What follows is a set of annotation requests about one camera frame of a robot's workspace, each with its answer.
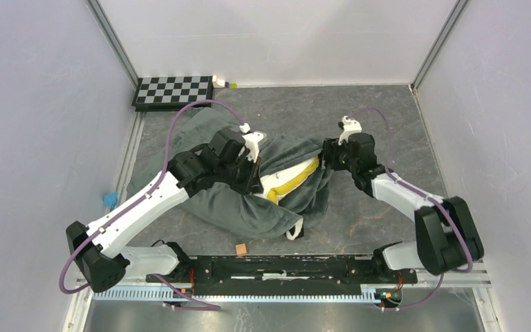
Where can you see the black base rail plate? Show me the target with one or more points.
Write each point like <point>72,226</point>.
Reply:
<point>284,275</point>

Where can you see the small white yellow object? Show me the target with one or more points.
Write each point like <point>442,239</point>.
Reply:
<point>221,83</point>

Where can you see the white pillow with yellow edge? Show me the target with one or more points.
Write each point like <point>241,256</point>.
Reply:
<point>278,185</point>

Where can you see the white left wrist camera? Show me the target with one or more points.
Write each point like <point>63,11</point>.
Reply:
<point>253,140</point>

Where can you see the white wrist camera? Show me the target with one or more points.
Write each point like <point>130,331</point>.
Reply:
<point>349,126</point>
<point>253,140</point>

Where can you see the small orange cube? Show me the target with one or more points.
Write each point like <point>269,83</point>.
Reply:
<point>241,249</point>

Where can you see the blue clip on wall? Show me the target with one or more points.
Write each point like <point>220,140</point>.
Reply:
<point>110,200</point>

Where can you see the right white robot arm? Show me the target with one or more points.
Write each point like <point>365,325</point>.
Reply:
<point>446,237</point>

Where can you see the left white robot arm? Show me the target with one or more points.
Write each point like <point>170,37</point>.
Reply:
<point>100,249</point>

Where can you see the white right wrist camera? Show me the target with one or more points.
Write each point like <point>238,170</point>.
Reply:
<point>349,126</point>

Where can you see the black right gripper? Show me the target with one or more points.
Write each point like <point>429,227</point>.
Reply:
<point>330,146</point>

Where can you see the black grey checkerboard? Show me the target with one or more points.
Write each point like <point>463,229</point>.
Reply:
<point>171,93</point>

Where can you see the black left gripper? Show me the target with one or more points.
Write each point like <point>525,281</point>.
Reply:
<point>253,174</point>

